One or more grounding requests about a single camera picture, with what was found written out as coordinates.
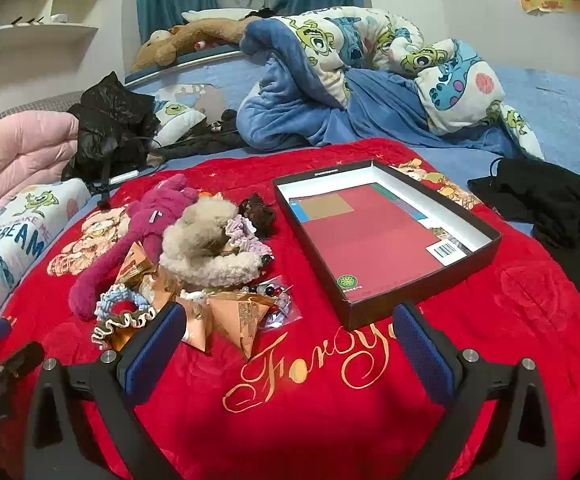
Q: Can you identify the pink plush bear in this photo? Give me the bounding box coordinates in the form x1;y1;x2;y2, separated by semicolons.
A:
68;174;201;322

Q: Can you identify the beige fluffy plush toy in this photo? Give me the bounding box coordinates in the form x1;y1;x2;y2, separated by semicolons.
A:
160;196;266;288

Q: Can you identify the silver bed rail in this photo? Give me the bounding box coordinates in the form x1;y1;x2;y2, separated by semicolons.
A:
125;45;243;86

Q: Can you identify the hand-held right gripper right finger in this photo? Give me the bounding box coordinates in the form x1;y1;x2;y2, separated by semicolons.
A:
392;300;558;480

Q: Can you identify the dark clothing pile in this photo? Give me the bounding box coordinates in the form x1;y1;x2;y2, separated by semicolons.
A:
160;109;246;161

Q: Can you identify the red booklet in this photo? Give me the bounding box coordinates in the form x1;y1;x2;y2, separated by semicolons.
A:
288;183;468;306

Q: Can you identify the large white printed pillow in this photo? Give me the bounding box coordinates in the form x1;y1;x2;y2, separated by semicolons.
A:
0;177;93;318

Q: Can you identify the black cardboard box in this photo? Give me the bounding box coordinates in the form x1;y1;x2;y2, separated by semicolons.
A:
272;159;502;332

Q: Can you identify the blue scrunchie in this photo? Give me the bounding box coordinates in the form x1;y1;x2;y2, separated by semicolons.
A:
95;282;152;318

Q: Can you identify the blue cartoon printed blanket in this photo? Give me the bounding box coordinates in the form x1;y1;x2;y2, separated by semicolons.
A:
236;6;546;161

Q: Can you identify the red printed blanket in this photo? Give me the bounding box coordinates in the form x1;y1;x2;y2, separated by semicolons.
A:
0;137;580;480

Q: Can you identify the purple and white scrunchie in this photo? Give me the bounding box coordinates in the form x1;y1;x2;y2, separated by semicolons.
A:
225;214;271;262

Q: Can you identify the olive and white scrunchie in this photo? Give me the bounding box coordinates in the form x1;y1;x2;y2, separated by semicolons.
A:
91;308;158;351

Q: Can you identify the brown plush dog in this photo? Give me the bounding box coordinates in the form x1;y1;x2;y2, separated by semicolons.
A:
130;16;263;73

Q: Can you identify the black cloth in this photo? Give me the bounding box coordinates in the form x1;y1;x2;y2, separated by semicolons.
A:
467;157;580;266

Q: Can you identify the clear bag of beads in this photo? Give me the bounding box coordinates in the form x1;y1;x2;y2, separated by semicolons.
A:
242;275;303;333

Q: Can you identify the white wall shelf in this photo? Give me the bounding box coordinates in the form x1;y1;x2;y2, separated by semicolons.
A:
0;0;121;106

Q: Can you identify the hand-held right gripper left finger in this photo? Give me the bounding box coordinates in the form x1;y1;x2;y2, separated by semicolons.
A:
24;301;188;480

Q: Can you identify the dark brown hair claw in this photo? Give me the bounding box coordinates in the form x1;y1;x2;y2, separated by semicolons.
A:
238;192;277;238

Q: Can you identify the pink quilt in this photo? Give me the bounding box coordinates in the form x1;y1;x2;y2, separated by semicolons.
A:
0;109;83;223

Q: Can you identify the black puffer jacket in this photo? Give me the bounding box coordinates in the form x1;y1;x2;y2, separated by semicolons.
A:
61;71;161;196

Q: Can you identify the small white printed pillow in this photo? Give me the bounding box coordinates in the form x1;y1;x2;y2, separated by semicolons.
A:
152;100;207;148

